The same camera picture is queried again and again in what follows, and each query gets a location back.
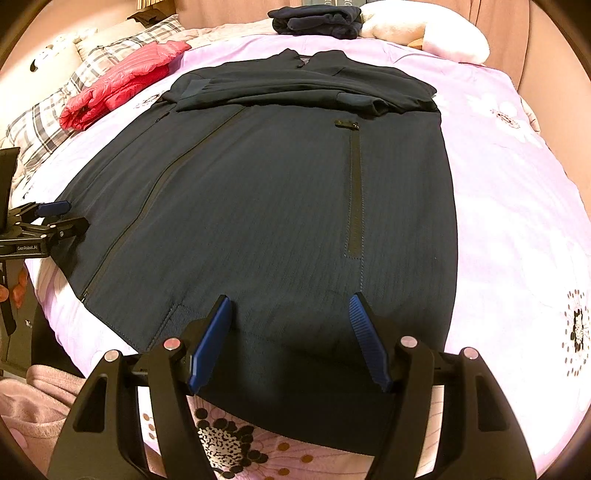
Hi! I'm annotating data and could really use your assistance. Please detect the folded navy clothes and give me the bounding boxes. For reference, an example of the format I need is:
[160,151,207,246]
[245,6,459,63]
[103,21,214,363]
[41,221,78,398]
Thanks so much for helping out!
[268,6,365,40]

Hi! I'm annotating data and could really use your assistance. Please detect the beige pillow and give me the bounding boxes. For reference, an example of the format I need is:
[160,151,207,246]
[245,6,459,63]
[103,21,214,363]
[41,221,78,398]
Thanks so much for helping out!
[0,41,81,121]

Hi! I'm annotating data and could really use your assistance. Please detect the small white plush toy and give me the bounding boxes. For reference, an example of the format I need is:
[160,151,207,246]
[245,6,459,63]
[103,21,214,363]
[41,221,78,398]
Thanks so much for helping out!
[28,44,63,75]

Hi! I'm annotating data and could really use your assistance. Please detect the purple floral blanket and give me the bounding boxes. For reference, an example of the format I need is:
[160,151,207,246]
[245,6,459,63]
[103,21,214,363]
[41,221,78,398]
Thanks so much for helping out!
[25,32,591,480]

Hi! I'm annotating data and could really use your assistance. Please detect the pink quilt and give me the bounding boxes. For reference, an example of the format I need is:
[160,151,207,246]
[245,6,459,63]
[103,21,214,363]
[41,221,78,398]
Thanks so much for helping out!
[180,25,278,48]

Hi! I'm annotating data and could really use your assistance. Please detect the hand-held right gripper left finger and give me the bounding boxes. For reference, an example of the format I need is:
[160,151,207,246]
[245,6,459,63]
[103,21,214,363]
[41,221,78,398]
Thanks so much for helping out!
[46,294,232,480]

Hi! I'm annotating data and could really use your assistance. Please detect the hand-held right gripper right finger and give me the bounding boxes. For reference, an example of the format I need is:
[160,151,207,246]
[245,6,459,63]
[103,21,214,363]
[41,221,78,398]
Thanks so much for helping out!
[348,292,539,480]

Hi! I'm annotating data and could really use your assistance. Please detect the navy zip jacket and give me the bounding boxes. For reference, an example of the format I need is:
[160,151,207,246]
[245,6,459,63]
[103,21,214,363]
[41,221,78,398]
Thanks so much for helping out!
[53,48,459,455]

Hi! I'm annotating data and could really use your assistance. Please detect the red down jacket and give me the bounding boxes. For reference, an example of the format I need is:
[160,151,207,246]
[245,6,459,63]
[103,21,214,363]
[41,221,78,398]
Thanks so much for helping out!
[59,40,192,131]

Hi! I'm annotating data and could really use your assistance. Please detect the white plush goose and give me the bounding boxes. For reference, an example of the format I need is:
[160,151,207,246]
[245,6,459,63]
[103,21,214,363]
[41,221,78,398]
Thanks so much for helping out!
[360,0,490,63]

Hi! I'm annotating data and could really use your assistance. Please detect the person's pink garment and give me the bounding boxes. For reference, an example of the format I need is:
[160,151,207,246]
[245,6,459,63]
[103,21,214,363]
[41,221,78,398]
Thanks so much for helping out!
[0,364,85,462]

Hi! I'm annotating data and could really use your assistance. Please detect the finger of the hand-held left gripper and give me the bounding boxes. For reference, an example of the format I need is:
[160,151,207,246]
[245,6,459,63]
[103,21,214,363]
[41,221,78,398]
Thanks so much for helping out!
[18,200,73,219]
[18,217,90,241]

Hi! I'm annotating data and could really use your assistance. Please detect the pink curtain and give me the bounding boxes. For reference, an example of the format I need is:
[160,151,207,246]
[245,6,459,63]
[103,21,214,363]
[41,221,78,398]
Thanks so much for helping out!
[464,0,555,93]
[175,0,273,29]

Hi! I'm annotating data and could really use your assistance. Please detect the plaid pillow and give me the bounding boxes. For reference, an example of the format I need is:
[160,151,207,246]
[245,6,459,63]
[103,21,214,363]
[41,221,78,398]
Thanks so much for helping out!
[4,14,181,160]

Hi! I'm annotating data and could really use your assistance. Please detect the person's left hand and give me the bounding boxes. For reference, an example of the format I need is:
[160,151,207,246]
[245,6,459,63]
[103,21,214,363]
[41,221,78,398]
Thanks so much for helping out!
[0,272,29,311]

